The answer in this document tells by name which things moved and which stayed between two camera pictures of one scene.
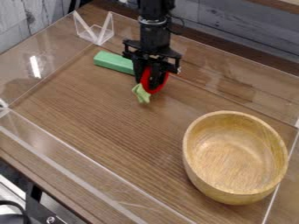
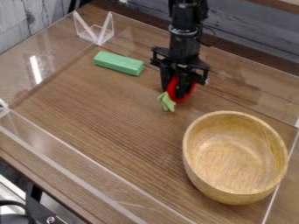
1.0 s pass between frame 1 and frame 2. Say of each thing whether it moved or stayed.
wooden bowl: stayed
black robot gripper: moved
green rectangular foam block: stayed
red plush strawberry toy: moved
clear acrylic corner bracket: stayed
